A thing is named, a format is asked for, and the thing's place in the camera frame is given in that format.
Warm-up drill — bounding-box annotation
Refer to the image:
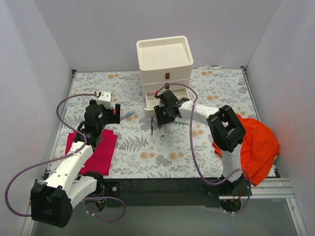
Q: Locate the mint green highlighter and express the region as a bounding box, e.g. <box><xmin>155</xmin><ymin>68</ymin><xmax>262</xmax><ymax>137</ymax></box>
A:
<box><xmin>173</xmin><ymin>118</ymin><xmax>189</xmax><ymax>125</ymax></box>

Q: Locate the white bottom drawer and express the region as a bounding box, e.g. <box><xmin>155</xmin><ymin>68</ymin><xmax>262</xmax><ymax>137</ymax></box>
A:
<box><xmin>144</xmin><ymin>87</ymin><xmax>189</xmax><ymax>118</ymax></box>

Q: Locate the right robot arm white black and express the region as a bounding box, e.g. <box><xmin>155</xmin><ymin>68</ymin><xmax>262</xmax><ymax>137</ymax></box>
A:
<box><xmin>154</xmin><ymin>90</ymin><xmax>246</xmax><ymax>196</ymax></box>

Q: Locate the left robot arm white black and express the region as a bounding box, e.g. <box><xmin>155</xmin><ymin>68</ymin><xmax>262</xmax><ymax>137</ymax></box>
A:
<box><xmin>31</xmin><ymin>99</ymin><xmax>121</xmax><ymax>228</ymax></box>

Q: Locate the blue capped white pen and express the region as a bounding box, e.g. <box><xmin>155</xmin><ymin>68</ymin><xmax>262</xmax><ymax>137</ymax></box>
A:
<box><xmin>120</xmin><ymin>111</ymin><xmax>136</xmax><ymax>120</ymax></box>

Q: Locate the dark blue pen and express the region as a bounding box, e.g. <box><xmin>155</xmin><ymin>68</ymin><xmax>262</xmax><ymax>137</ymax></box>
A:
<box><xmin>150</xmin><ymin>117</ymin><xmax>154</xmax><ymax>141</ymax></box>

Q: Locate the floral patterned table mat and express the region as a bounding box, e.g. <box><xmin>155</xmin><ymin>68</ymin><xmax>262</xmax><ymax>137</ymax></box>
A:
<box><xmin>52</xmin><ymin>69</ymin><xmax>257</xmax><ymax>178</ymax></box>

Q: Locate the magenta folded cloth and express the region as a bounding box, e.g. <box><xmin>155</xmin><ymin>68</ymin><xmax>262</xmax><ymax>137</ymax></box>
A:
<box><xmin>62</xmin><ymin>129</ymin><xmax>117</xmax><ymax>176</ymax></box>

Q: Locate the white stacked drawer unit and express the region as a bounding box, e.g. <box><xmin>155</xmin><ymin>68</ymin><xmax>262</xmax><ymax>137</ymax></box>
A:
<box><xmin>136</xmin><ymin>35</ymin><xmax>193</xmax><ymax>94</ymax></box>

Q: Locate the orange crumpled cloth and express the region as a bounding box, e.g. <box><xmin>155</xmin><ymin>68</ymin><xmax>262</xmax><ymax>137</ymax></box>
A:
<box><xmin>212</xmin><ymin>113</ymin><xmax>281</xmax><ymax>186</ymax></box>

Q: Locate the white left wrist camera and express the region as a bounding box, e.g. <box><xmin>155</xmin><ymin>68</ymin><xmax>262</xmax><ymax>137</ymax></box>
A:
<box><xmin>95</xmin><ymin>90</ymin><xmax>112</xmax><ymax>109</ymax></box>

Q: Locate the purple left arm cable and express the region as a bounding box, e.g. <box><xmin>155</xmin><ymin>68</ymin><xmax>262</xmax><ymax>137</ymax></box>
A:
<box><xmin>4</xmin><ymin>92</ymin><xmax>126</xmax><ymax>222</ymax></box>

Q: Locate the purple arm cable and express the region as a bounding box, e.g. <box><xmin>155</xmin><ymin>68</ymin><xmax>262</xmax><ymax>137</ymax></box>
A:
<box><xmin>155</xmin><ymin>83</ymin><xmax>253</xmax><ymax>217</ymax></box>
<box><xmin>4</xmin><ymin>92</ymin><xmax>126</xmax><ymax>222</ymax></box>

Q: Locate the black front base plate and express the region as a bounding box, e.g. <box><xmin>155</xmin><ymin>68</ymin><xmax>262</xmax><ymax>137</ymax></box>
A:
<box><xmin>88</xmin><ymin>178</ymin><xmax>250</xmax><ymax>207</ymax></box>

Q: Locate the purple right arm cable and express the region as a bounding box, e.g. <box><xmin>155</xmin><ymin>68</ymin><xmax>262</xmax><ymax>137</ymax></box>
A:
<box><xmin>155</xmin><ymin>83</ymin><xmax>253</xmax><ymax>217</ymax></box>

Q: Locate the aluminium front frame rail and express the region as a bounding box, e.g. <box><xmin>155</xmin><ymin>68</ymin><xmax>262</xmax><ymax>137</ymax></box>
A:
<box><xmin>22</xmin><ymin>178</ymin><xmax>307</xmax><ymax>236</ymax></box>

